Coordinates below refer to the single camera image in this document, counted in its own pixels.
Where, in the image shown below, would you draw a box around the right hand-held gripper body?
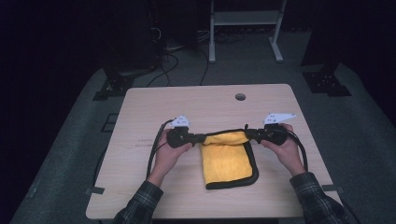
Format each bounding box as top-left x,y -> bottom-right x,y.
262,112 -> 297,147

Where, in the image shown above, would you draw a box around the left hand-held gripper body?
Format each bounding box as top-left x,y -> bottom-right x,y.
166,114 -> 196,149

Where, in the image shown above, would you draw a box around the yellow towel with black trim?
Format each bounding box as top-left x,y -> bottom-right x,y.
199,128 -> 260,190

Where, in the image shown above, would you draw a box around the person's right hand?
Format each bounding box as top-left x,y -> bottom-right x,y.
260,123 -> 307,177

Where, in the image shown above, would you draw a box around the person's left hand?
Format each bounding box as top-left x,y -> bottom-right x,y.
147,136 -> 194,188

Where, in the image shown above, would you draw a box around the black stand base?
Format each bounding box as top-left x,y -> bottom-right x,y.
92,70 -> 135,102
301,63 -> 353,98

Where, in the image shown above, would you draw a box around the grey tape strip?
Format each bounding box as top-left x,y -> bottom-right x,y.
85,186 -> 106,196
321,184 -> 346,194

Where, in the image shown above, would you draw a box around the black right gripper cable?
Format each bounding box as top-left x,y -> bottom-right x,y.
279,126 -> 310,173

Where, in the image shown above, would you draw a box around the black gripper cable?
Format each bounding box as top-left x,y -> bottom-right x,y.
279,126 -> 310,173
145,119 -> 176,180

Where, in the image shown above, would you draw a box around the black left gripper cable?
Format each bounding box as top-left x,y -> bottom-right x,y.
145,119 -> 176,180

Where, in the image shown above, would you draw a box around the black floor cables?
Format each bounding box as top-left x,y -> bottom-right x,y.
145,27 -> 247,89

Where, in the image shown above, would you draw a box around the white metal stand frame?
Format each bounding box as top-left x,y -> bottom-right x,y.
208,0 -> 288,65

